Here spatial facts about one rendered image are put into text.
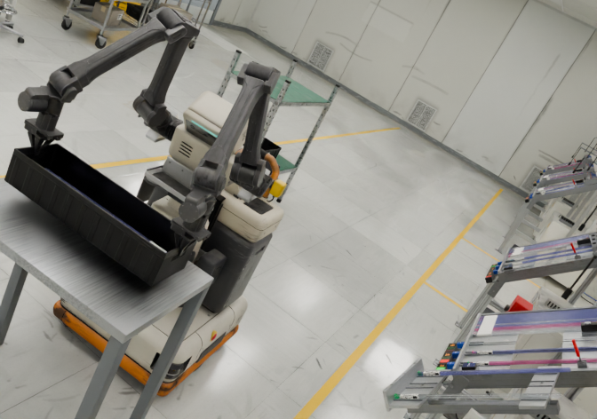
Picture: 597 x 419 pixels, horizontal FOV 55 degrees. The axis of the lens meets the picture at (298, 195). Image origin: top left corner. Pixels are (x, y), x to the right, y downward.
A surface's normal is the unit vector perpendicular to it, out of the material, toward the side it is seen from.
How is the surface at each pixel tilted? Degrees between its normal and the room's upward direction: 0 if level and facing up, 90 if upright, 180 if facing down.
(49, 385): 0
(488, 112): 90
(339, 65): 90
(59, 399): 0
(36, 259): 0
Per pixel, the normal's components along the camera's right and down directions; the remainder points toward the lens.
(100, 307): 0.43, -0.83
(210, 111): 0.08, -0.49
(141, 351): -0.36, 0.19
